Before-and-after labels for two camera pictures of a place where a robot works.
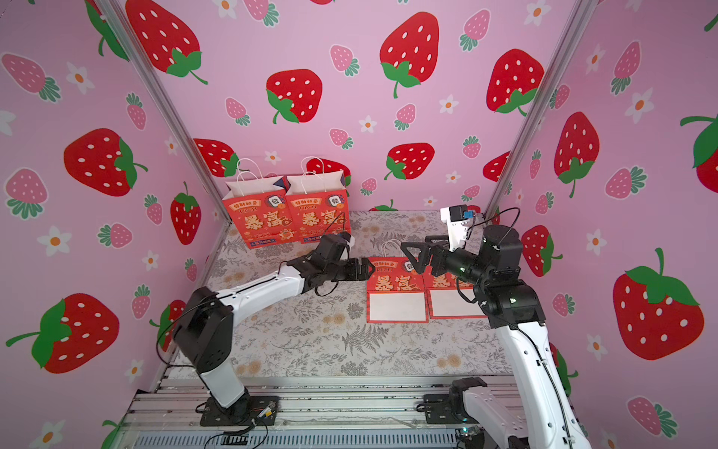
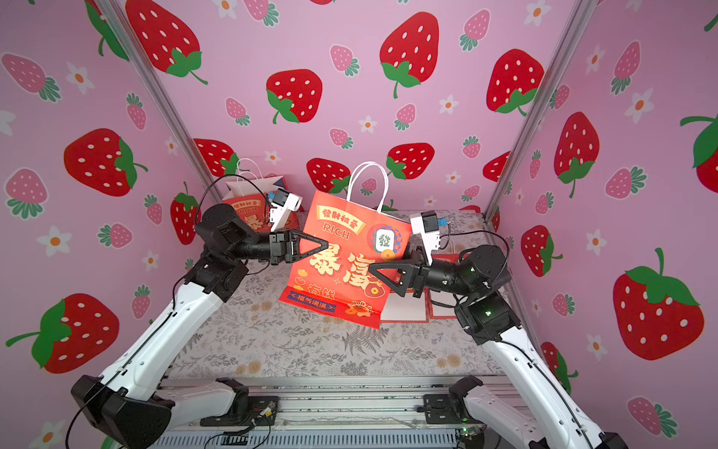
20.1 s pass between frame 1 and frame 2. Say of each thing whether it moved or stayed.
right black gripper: moved
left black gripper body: moved
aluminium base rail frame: stayed
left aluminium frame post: stayed
